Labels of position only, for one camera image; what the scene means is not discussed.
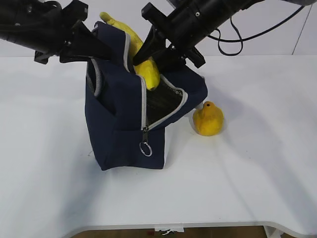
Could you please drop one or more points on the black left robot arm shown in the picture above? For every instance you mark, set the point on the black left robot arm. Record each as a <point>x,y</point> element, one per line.
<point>20,20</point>

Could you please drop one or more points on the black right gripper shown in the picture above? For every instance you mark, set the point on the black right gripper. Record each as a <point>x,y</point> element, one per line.
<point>172,38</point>

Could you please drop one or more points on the navy blue lunch bag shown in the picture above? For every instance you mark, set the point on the navy blue lunch bag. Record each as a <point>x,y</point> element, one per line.
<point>127,122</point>

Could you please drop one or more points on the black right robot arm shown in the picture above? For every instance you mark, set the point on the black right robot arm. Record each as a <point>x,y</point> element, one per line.
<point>215,12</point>

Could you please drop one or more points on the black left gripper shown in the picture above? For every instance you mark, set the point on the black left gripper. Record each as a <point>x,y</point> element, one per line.
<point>65,35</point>

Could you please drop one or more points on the yellow pear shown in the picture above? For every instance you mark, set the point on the yellow pear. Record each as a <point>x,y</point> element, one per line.
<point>209,120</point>

